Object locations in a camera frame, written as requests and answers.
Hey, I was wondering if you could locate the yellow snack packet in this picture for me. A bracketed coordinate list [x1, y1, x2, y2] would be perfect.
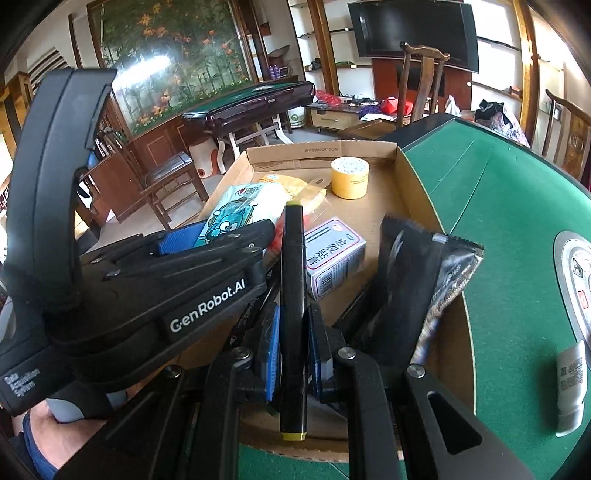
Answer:
[256, 173, 324, 208]

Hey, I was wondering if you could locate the pile of clothes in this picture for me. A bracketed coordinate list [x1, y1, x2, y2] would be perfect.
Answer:
[475, 99, 529, 146]

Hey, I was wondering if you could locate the low wooden chair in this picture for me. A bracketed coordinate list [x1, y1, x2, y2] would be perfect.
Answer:
[139, 152, 211, 232]

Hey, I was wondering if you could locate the white medicine box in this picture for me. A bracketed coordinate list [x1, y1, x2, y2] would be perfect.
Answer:
[305, 219, 368, 301]

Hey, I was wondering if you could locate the tall-backed wooden chair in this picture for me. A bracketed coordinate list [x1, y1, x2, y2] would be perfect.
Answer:
[337, 42, 451, 139]

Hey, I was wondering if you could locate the white tube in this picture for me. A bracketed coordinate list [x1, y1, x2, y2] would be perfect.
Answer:
[555, 340, 588, 437]

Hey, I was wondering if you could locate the dark folding mahjong table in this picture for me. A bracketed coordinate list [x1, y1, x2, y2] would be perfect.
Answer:
[182, 82, 317, 174]

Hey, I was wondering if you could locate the clear plastic wrapper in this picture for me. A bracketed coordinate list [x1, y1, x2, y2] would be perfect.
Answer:
[295, 178, 332, 219]

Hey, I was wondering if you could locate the floral wall painting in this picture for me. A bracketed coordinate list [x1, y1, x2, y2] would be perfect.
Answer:
[88, 0, 257, 137]

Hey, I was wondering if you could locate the person's left hand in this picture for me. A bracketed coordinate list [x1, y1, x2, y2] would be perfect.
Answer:
[21, 399, 114, 469]

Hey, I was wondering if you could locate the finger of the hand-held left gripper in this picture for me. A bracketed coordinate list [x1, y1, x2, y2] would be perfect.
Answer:
[139, 219, 276, 278]
[81, 224, 208, 266]

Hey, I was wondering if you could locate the blue cartoon tissue packet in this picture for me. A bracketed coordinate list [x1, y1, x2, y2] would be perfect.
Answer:
[196, 182, 289, 250]

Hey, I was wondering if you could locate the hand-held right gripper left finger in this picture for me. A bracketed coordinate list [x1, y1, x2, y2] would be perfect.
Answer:
[55, 302, 282, 480]

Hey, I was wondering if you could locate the black foil packet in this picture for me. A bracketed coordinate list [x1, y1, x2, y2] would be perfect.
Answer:
[355, 213, 485, 370]

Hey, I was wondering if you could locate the white and orange jug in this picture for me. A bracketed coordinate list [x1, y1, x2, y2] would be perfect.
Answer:
[190, 136, 220, 178]

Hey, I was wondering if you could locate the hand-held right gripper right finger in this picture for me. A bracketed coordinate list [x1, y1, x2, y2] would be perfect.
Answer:
[307, 302, 536, 480]

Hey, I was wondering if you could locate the cardboard box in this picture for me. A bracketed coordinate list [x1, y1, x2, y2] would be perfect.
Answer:
[182, 141, 476, 455]

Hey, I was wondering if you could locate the red cloth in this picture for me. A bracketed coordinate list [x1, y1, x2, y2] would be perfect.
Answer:
[381, 97, 414, 116]

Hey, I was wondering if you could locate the black television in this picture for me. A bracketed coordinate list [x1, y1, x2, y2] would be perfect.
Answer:
[347, 0, 480, 75]

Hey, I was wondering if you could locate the carved wooden armchair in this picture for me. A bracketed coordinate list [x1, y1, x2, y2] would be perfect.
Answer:
[540, 89, 591, 181]

